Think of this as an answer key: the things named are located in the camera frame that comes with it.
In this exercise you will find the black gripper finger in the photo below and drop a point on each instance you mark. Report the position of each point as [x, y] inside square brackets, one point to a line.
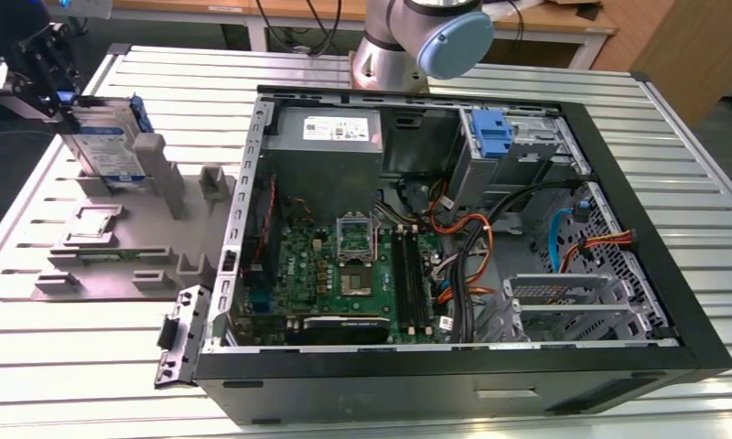
[66, 116]

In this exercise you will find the hard disk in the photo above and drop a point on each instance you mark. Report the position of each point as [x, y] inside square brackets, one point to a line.
[107, 151]

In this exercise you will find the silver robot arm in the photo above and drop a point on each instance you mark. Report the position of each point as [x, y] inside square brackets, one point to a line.
[391, 64]

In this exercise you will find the silver CPU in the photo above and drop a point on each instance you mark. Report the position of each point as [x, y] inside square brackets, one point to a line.
[91, 226]

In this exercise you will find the grey parts rack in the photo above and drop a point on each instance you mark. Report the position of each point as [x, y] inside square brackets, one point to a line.
[141, 219]

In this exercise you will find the green RAM stick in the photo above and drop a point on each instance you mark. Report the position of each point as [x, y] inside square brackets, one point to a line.
[107, 257]

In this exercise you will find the grey power supply unit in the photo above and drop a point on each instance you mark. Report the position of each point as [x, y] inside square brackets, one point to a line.
[323, 178]

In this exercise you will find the green motherboard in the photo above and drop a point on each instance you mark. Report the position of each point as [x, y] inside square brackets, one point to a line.
[306, 260]

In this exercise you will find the blue expansion slot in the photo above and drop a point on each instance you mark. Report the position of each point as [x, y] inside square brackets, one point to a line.
[261, 303]

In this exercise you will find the grey case rear latch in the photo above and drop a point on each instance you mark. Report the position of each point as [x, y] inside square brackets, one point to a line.
[181, 347]

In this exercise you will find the thin locking lever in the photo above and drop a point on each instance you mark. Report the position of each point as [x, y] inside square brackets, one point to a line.
[375, 247]

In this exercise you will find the CPU socket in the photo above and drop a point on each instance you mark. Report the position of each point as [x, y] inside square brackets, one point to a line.
[361, 283]

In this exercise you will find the black graphics card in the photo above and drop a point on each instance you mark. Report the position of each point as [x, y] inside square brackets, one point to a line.
[342, 331]

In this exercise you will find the black RAM slot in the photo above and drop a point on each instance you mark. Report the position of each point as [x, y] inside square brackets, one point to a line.
[405, 279]
[421, 279]

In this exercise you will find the grey metal drive cage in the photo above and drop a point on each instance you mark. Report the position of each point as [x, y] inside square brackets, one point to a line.
[482, 178]

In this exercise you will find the blue plastic drive latch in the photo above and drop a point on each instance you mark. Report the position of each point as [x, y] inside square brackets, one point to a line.
[491, 132]

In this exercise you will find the black PC case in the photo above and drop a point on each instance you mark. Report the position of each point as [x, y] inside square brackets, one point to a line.
[403, 388]

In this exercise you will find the wooden cabinet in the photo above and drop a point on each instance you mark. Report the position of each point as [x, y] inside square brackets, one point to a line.
[696, 46]

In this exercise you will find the small grey side camera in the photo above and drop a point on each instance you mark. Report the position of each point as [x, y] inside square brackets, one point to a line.
[24, 105]

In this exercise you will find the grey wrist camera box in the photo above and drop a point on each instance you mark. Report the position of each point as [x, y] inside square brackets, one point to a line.
[91, 8]

